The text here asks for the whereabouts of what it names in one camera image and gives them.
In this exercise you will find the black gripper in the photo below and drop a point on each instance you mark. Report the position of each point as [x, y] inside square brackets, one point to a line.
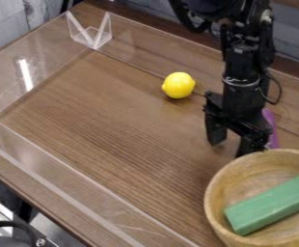
[236, 110]

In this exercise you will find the purple toy eggplant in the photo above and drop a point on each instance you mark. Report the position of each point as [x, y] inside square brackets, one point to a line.
[273, 138]

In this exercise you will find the brown wooden bowl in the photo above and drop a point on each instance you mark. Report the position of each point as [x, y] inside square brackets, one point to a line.
[243, 178]

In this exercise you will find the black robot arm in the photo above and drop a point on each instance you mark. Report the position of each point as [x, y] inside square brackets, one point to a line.
[243, 25]

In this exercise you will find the yellow toy lemon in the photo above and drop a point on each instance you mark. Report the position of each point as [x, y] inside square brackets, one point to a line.
[179, 85]

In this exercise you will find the green rectangular block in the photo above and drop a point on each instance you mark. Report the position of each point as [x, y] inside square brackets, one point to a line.
[261, 210]

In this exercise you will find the clear acrylic tray wall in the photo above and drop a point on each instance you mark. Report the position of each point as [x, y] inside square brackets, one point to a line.
[87, 208]

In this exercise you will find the clear acrylic corner bracket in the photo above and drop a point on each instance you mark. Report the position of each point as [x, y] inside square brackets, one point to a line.
[93, 38]

